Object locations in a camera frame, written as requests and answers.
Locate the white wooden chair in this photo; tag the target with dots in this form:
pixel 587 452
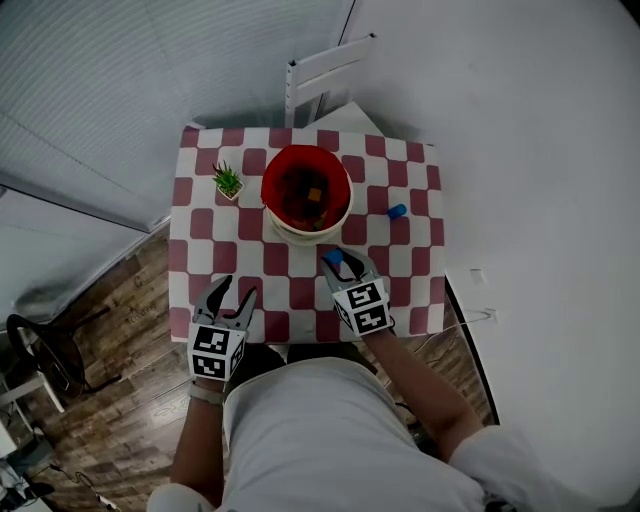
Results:
pixel 325 70

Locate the person's right forearm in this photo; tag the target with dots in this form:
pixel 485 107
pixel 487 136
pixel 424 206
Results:
pixel 425 395

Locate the black stool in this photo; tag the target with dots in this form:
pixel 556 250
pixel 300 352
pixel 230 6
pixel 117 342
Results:
pixel 55 350

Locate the white window blinds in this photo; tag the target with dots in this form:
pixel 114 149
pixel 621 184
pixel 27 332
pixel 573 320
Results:
pixel 125 90

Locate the person's left forearm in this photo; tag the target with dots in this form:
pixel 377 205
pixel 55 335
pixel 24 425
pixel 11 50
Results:
pixel 197 450

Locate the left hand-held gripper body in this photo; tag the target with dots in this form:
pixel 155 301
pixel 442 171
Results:
pixel 212 345

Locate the person's dark trousers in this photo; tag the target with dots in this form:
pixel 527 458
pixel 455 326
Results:
pixel 260 357

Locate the pile of colourful wooden blocks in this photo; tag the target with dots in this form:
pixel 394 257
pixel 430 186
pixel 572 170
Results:
pixel 307 200

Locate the white wall outlet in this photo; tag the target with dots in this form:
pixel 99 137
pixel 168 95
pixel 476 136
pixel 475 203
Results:
pixel 484 295

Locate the small green potted plant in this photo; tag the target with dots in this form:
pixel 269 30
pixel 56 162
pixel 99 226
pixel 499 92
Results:
pixel 227 181

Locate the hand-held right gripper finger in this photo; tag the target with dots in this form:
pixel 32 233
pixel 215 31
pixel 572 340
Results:
pixel 361 267
pixel 331 277

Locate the beige wristband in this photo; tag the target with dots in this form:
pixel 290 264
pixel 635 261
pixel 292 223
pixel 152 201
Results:
pixel 206 392

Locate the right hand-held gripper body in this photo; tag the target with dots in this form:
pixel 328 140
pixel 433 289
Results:
pixel 362 305

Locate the red fabric bucket liner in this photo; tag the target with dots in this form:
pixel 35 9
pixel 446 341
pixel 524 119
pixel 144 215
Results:
pixel 280 170

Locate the red and white checkered tablecloth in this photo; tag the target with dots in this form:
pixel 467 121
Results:
pixel 300 280

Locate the cream bucket with coloured shapes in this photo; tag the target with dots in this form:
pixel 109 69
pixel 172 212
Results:
pixel 305 237

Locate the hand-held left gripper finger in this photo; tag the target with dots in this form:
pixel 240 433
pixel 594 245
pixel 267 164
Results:
pixel 210 302
pixel 245 317

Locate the person's white shirt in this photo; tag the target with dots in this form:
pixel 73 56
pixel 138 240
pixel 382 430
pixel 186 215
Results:
pixel 325 440

